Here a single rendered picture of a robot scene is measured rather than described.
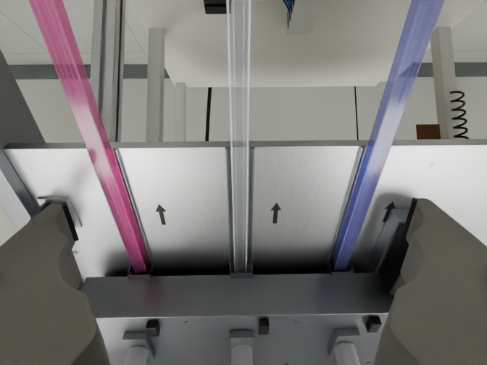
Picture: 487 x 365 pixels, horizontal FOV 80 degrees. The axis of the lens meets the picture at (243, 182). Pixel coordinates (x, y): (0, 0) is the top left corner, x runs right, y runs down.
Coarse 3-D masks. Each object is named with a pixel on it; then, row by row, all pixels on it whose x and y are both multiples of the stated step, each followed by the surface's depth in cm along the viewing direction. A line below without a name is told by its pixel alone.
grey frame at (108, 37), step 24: (96, 0) 51; (120, 0) 52; (96, 24) 50; (120, 24) 53; (96, 48) 50; (120, 48) 52; (96, 72) 49; (120, 72) 52; (96, 96) 49; (120, 96) 52; (120, 120) 52
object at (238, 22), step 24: (240, 0) 16; (240, 24) 17; (240, 48) 18; (240, 72) 19; (240, 96) 20; (240, 120) 21; (240, 144) 22; (240, 168) 24; (240, 192) 25; (240, 216) 27; (240, 240) 29; (240, 264) 32
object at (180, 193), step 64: (64, 192) 26; (128, 192) 26; (192, 192) 27; (256, 192) 27; (320, 192) 27; (384, 192) 27; (448, 192) 27; (192, 256) 32; (256, 256) 32; (320, 256) 33
